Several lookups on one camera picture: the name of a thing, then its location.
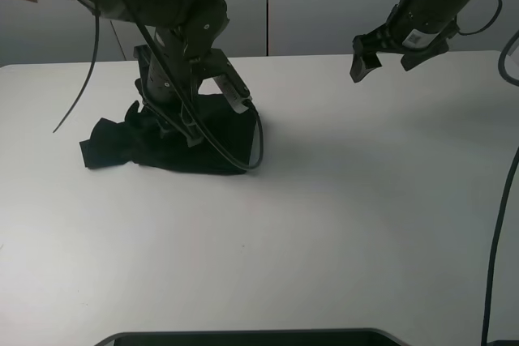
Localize right arm black cables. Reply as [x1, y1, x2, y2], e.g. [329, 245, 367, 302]
[457, 0, 519, 346]

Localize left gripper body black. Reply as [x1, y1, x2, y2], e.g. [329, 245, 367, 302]
[134, 45, 235, 147]

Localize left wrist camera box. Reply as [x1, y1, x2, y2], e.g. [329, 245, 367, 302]
[213, 66, 251, 114]

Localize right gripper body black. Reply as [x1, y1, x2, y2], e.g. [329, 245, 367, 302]
[353, 3, 459, 57]

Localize black printed t-shirt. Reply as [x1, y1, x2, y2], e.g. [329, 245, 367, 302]
[79, 94, 257, 176]

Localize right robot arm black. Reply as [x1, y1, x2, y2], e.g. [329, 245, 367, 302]
[350, 0, 470, 83]

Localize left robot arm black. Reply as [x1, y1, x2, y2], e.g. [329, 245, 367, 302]
[81, 0, 229, 146]

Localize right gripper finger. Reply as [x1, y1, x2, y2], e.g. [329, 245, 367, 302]
[401, 40, 449, 71]
[350, 53, 382, 83]

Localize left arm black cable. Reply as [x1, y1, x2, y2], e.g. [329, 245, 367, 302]
[52, 0, 266, 171]

